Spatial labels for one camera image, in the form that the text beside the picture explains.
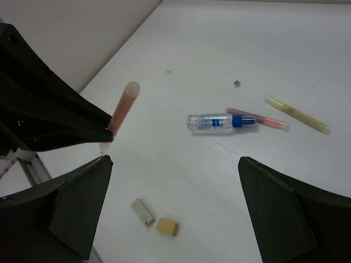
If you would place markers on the grey white eraser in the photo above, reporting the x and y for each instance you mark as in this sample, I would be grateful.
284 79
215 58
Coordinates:
143 212

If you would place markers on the orange highlighter pen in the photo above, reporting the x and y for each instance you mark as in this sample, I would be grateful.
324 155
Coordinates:
127 99

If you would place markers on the tan yellow eraser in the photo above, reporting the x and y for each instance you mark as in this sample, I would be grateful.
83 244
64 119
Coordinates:
167 227

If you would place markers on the clear blue-capped glue bottle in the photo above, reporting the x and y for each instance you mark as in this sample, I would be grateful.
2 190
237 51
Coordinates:
219 123

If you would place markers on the front aluminium rail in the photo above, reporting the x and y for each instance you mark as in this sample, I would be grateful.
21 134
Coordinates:
32 167

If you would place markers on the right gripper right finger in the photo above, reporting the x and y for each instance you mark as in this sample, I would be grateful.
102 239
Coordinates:
294 221

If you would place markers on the yellow highlighter pen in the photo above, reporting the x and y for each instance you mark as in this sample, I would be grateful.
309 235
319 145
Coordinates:
298 115

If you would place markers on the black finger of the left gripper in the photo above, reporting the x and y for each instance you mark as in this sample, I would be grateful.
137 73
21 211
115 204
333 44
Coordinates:
39 111

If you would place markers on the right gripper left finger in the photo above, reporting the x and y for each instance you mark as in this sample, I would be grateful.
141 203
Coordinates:
55 221

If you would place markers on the pink highlighter pen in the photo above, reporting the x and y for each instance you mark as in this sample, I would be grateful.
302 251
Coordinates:
269 122

